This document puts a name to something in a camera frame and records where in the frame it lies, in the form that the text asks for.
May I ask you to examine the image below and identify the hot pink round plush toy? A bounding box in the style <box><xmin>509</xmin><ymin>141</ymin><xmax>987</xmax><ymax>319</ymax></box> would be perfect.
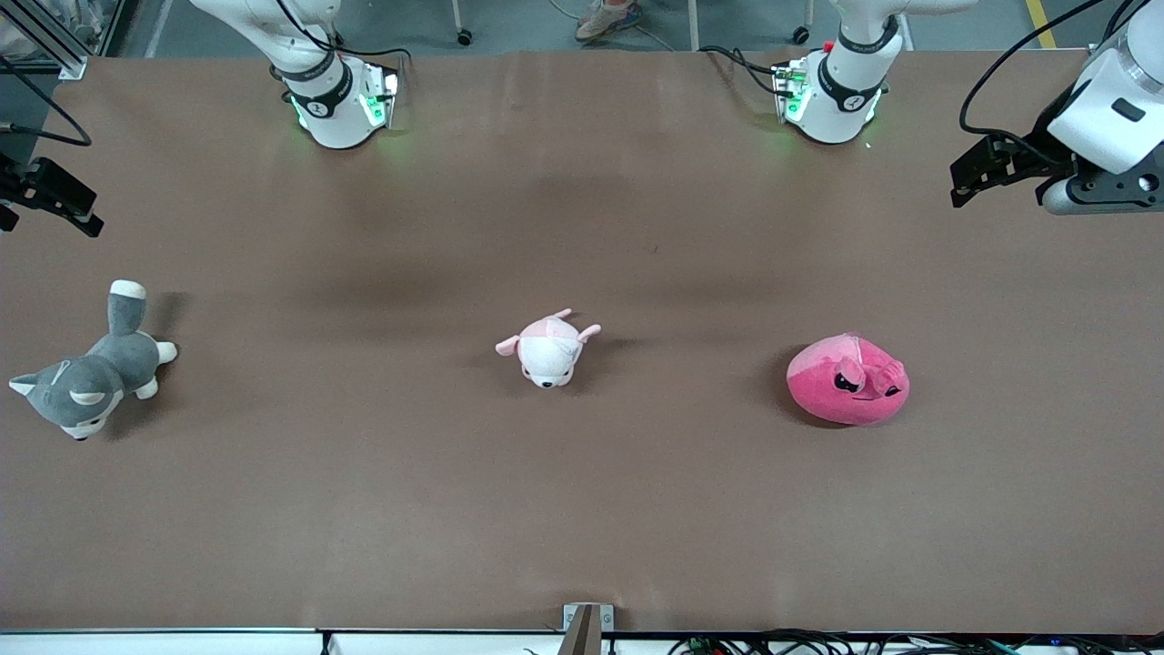
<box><xmin>787</xmin><ymin>332</ymin><xmax>910</xmax><ymax>427</ymax></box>

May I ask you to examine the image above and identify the grey white husky plush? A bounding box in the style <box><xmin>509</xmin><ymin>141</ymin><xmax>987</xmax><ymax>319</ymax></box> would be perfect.
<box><xmin>9</xmin><ymin>279</ymin><xmax>178</xmax><ymax>441</ymax></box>

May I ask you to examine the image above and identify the beige shoe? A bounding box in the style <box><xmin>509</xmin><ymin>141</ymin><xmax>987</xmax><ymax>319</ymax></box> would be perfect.
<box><xmin>576</xmin><ymin>0</ymin><xmax>643</xmax><ymax>43</ymax></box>

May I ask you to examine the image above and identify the pale pink white plush dog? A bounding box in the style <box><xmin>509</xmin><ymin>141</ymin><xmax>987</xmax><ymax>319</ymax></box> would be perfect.
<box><xmin>495</xmin><ymin>308</ymin><xmax>602</xmax><ymax>389</ymax></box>

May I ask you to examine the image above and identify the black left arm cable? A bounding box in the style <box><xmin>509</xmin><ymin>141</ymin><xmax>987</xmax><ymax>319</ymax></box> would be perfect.
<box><xmin>959</xmin><ymin>0</ymin><xmax>1107</xmax><ymax>166</ymax></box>

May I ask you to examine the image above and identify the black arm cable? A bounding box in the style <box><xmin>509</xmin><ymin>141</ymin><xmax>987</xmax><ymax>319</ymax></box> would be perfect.
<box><xmin>959</xmin><ymin>0</ymin><xmax>1107</xmax><ymax>166</ymax></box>
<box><xmin>0</xmin><ymin>55</ymin><xmax>94</xmax><ymax>148</ymax></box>

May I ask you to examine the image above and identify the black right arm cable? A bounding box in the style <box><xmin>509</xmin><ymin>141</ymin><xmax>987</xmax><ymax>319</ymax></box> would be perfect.
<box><xmin>0</xmin><ymin>55</ymin><xmax>94</xmax><ymax>148</ymax></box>

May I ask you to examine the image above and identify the aluminium frame profile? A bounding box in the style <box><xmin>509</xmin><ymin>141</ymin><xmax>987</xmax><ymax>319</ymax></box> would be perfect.
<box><xmin>0</xmin><ymin>0</ymin><xmax>139</xmax><ymax>81</ymax></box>

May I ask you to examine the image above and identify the black left base cable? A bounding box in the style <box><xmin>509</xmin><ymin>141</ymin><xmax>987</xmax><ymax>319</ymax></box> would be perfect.
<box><xmin>698</xmin><ymin>44</ymin><xmax>794</xmax><ymax>97</ymax></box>

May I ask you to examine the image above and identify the black base cable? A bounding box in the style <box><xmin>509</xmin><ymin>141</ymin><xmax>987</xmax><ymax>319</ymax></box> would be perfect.
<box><xmin>698</xmin><ymin>44</ymin><xmax>794</xmax><ymax>97</ymax></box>
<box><xmin>273</xmin><ymin>0</ymin><xmax>416</xmax><ymax>69</ymax></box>

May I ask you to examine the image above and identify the black right base cable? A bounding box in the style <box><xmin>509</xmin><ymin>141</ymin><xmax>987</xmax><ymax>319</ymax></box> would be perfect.
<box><xmin>273</xmin><ymin>0</ymin><xmax>416</xmax><ymax>69</ymax></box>

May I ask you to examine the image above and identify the white table edge rail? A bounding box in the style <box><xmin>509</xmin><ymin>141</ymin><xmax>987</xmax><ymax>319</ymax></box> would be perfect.
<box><xmin>0</xmin><ymin>627</ymin><xmax>565</xmax><ymax>655</ymax></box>

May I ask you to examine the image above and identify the black cable bundle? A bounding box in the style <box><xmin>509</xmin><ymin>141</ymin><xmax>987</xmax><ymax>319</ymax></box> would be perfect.
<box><xmin>668</xmin><ymin>628</ymin><xmax>1164</xmax><ymax>655</ymax></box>

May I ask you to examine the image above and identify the metal table bracket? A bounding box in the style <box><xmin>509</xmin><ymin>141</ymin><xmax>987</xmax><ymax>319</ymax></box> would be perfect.
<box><xmin>563</xmin><ymin>603</ymin><xmax>615</xmax><ymax>634</ymax></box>

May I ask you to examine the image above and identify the dark camera mount pole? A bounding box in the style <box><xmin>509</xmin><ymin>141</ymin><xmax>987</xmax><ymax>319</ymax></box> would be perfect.
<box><xmin>557</xmin><ymin>605</ymin><xmax>603</xmax><ymax>655</ymax></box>

